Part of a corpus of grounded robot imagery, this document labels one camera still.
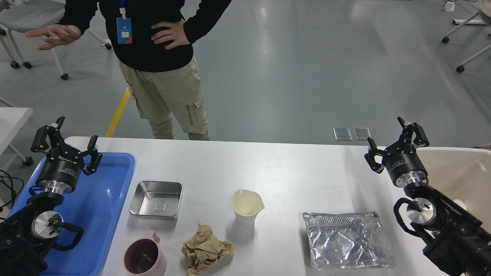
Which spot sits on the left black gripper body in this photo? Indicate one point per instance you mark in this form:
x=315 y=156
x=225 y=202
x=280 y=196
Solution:
x=61 y=169

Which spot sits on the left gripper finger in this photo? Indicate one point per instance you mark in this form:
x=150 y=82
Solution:
x=48 y=138
x=95 y=155

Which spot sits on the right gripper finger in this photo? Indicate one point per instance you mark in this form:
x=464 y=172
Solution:
x=374 y=151
x=412 y=134

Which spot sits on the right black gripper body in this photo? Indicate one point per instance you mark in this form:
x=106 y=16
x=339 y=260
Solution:
x=403 y=165

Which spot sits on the square stainless steel dish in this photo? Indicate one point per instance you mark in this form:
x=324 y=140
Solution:
x=157 y=199

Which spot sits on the pink HOME mug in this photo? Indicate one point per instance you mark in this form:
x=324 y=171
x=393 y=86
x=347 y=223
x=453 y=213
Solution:
x=144 y=257

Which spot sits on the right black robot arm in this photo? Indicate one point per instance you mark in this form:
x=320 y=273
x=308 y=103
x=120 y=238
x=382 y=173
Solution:
x=454 y=238

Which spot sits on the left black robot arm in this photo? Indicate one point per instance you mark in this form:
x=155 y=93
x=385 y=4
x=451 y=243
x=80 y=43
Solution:
x=28 y=235

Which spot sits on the person's right hand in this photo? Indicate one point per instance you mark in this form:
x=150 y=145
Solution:
x=55 y=35

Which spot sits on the person's left hand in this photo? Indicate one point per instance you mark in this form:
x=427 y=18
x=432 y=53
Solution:
x=171 y=34

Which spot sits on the silver floor plate right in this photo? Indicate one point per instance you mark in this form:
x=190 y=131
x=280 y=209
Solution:
x=361 y=133

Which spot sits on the silver floor plate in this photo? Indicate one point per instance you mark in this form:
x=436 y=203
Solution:
x=361 y=133
x=342 y=133

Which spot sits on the blue plastic tray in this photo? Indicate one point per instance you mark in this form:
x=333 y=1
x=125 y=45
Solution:
x=95 y=206

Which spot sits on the silver floor plate left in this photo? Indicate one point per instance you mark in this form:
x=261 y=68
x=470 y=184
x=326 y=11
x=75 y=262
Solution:
x=342 y=133

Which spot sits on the white side table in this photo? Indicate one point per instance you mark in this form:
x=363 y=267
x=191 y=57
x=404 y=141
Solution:
x=11 y=121

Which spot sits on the white plastic bin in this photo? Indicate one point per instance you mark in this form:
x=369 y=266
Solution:
x=461 y=174

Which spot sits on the aluminium foil container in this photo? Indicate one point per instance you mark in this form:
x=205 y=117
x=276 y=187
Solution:
x=347 y=241

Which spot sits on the person in black sweater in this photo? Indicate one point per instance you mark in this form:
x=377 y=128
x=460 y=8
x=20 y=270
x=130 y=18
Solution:
x=165 y=83

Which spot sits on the blue ID badge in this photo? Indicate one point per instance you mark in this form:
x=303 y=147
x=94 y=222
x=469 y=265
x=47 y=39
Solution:
x=124 y=30

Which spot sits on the white paper cup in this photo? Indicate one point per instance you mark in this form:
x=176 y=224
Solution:
x=246 y=205

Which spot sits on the crumpled brown paper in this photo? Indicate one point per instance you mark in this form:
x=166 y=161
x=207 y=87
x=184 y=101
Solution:
x=204 y=250

